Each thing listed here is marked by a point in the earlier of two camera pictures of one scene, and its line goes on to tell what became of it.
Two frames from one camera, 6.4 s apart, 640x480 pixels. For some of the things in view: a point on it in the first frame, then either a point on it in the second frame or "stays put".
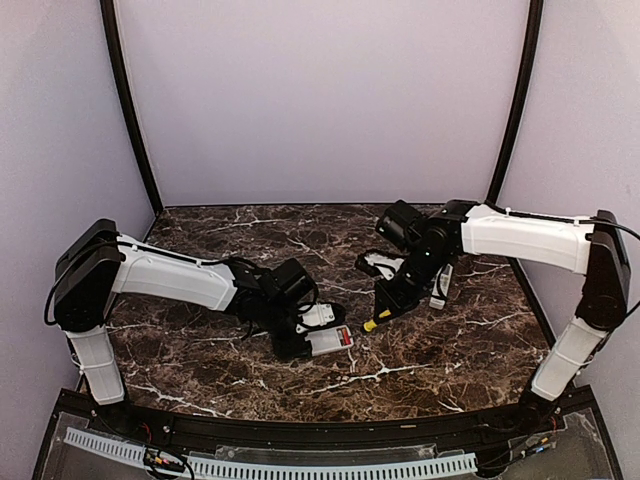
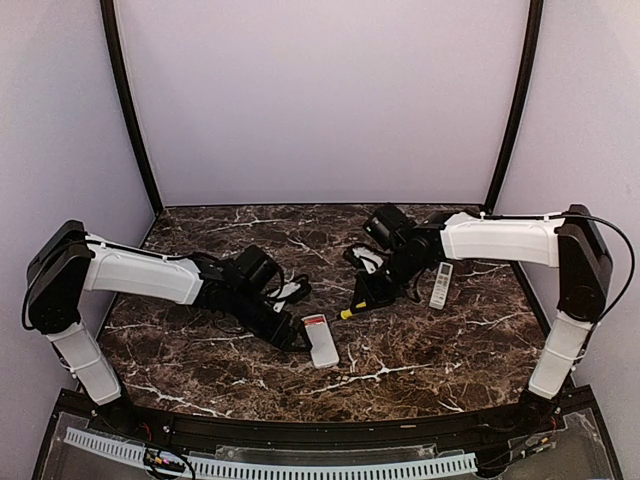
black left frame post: [118, 87] stays put
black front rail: [198, 428] stays put
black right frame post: [524, 101] stays put
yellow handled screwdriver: [371, 324] to [347, 313]
